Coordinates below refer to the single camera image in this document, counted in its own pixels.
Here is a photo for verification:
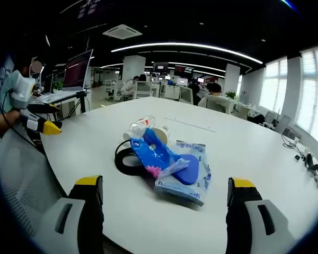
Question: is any open laptop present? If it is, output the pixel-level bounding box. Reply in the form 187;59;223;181
39;49;94;103

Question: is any black tripod stand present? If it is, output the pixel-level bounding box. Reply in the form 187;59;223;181
68;91;93;117

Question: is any white office chair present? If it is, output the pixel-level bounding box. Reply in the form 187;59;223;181
136;81;152;99
205;94;234;115
179;86;194;104

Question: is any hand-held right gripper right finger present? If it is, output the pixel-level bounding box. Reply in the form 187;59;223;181
226;176;299;254

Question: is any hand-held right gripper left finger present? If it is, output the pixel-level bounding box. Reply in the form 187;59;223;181
33;174;105;254

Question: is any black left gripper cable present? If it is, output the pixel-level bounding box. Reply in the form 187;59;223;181
0;89;39;150

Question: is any clear plastic bottle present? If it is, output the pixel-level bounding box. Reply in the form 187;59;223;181
123;115;157;142

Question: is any white table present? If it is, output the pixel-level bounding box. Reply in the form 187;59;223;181
39;96;318;254

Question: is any ceiling air conditioner unit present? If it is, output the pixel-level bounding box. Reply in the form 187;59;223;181
102;24;144;40

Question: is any grey mesh chair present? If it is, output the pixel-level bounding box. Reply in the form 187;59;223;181
0;129;69;240

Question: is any hanging monitor screen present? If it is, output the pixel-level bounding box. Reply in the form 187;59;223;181
174;64;195;75
153;62;170;72

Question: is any blue tissue packet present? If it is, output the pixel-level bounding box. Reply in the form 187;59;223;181
129;128;191;179

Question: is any black cable bundle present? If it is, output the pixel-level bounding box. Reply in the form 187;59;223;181
280;133;318;188

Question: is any white paper cup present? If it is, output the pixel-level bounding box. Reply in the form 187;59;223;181
151;125;172;144

